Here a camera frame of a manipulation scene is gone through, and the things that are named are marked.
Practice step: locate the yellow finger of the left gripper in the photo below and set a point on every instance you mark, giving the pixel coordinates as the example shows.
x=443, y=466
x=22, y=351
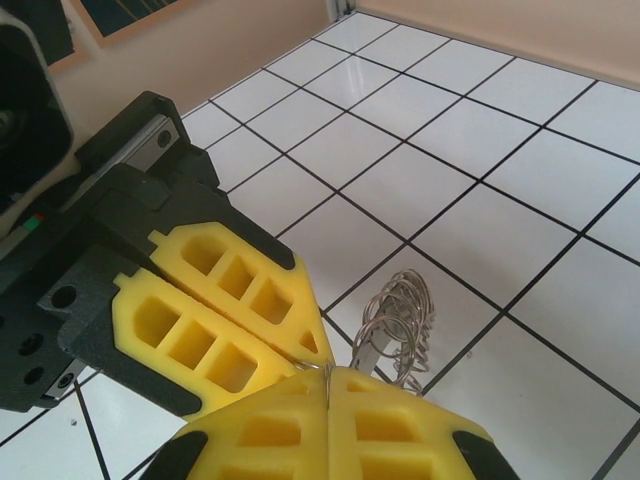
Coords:
x=225, y=265
x=165, y=345

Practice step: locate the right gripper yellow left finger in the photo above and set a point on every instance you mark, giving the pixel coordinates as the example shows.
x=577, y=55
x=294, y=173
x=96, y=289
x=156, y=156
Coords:
x=260, y=440

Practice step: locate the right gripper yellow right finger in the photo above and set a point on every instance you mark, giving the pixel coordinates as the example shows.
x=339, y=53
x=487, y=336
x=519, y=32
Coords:
x=400, y=440

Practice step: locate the aluminium corner post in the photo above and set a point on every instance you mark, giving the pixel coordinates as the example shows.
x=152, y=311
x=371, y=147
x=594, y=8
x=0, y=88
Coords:
x=342, y=7

